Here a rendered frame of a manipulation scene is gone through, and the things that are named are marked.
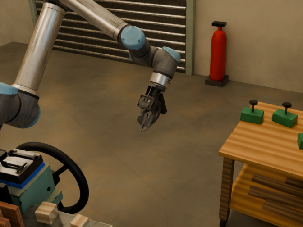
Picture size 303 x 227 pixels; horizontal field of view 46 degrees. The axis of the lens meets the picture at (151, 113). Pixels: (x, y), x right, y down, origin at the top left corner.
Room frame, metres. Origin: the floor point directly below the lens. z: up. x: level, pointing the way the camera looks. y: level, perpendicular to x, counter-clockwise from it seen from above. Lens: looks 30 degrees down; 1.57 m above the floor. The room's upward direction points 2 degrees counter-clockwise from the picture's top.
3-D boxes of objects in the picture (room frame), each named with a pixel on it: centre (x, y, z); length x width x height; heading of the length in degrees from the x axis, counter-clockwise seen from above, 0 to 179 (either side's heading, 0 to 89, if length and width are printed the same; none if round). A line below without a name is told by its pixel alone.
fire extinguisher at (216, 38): (3.22, -0.66, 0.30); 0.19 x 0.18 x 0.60; 150
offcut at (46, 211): (0.64, 0.27, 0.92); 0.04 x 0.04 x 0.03; 72
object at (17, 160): (0.75, 0.38, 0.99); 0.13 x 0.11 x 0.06; 68
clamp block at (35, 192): (0.75, 0.37, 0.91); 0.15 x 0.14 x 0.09; 68
